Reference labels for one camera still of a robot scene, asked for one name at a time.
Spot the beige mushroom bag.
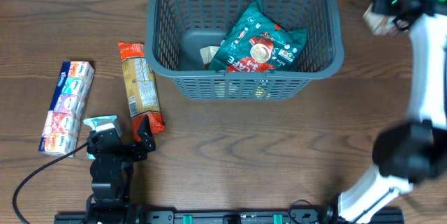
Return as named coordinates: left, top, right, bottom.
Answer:
left=200, top=46, right=219, bottom=70
left=342, top=0, right=402, bottom=37

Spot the green Nescafe coffee bag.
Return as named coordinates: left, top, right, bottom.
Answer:
left=207, top=0, right=309, bottom=98

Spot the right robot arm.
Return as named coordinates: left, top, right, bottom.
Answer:
left=321, top=0, right=446, bottom=223

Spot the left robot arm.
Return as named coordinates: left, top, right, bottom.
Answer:
left=83, top=115, right=156, bottom=224

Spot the teal wet wipes packet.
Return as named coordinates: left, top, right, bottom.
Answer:
left=83, top=115, right=120, bottom=160

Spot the orange spaghetti packet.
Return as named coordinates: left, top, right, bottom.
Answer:
left=118, top=41, right=165, bottom=142

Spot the Kleenex tissue multipack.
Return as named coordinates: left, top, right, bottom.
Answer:
left=38, top=61, right=94, bottom=156

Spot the grey plastic basket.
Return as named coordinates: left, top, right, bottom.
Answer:
left=145, top=0, right=344, bottom=100

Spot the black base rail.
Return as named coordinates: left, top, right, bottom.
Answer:
left=53, top=208, right=405, bottom=224

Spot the left black cable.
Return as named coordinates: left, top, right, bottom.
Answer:
left=13, top=142, right=90, bottom=224

